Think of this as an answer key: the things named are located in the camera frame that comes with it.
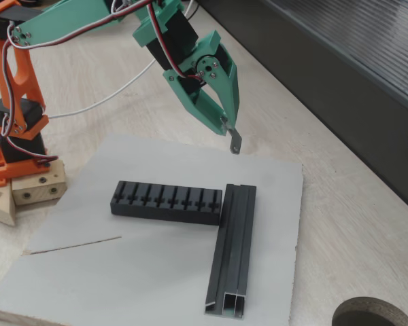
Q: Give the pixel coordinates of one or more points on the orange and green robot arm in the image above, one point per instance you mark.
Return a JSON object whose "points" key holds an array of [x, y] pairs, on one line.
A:
{"points": [[71, 23]]}

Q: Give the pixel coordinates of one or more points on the black slotted plastic block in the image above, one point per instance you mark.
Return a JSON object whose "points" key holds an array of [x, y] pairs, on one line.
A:
{"points": [[163, 215]]}

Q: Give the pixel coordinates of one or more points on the wooden base plank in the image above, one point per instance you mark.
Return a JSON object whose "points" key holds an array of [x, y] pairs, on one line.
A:
{"points": [[0, 207]]}

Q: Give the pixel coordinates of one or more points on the light wooden block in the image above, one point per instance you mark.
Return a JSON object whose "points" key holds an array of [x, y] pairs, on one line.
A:
{"points": [[37, 190]]}

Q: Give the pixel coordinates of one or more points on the small thin metal plate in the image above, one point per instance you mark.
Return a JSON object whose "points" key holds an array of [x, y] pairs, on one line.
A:
{"points": [[235, 141]]}

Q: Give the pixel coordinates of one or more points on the black aluminium profile bar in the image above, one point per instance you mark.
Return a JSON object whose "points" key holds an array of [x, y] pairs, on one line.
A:
{"points": [[234, 244]]}

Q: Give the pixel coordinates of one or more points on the grey chipboard panel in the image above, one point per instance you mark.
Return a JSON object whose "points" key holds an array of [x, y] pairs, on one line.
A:
{"points": [[122, 278]]}

